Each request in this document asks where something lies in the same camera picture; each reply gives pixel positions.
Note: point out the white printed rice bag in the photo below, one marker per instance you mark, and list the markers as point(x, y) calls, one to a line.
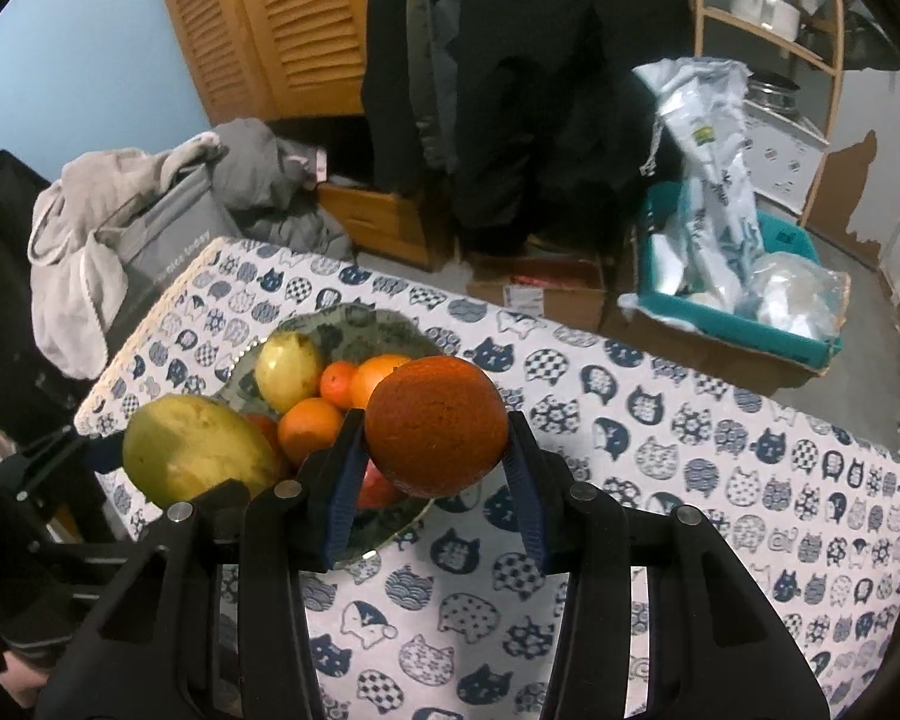
point(709, 165)

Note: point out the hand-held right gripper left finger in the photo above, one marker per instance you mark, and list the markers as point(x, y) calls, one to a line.
point(345, 499)

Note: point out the cat print tablecloth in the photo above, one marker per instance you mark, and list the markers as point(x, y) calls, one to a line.
point(645, 480)

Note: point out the grey clothes pile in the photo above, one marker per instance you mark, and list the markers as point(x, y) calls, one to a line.
point(262, 165)

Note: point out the steel steamer pot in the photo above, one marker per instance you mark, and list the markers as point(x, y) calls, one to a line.
point(772, 90)

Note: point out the labelled cardboard box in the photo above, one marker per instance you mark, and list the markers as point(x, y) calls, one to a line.
point(540, 292)

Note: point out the plain cardboard box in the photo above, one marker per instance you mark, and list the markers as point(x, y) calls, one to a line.
point(667, 349)

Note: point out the grey fabric bag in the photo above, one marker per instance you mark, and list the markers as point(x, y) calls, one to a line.
point(165, 240)

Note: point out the small tangerine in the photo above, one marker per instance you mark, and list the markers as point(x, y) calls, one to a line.
point(435, 420)
point(337, 384)

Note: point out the black case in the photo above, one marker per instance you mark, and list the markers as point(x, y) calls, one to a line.
point(7, 277)

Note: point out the red apple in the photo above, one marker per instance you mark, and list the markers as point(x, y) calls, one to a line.
point(264, 427)
point(379, 491)

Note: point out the yellow lemon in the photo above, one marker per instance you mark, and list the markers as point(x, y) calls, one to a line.
point(195, 450)
point(289, 371)

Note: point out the white patterned drawer box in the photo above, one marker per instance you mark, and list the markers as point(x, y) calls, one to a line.
point(784, 157)

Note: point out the teal plastic basket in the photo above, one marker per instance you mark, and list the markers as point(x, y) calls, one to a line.
point(795, 240)

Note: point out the wooden drawer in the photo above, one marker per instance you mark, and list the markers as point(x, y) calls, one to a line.
point(390, 221)

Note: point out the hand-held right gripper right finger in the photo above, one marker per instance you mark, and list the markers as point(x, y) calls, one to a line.
point(530, 514)

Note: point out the beige hoodie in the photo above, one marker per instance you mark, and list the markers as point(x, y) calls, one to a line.
point(67, 277)

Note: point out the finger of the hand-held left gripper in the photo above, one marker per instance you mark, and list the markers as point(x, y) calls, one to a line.
point(109, 457)
point(221, 504)

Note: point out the wooden louvered wardrobe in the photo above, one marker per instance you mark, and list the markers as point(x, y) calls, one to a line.
point(270, 22)

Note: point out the scalloped glass plate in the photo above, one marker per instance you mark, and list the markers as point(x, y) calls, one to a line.
point(360, 330)

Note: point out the clear plastic bag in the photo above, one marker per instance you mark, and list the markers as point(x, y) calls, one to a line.
point(795, 292)

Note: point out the wooden shelf rack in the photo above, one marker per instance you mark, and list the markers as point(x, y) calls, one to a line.
point(832, 67)

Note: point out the dark green hanging bag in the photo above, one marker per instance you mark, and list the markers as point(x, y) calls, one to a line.
point(862, 41)

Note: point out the black coat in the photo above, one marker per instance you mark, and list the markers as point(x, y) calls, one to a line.
point(555, 90)

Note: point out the black jacket with grey panel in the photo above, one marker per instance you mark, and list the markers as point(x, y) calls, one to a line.
point(405, 75)

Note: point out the orange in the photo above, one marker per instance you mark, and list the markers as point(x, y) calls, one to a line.
point(307, 431)
point(373, 382)

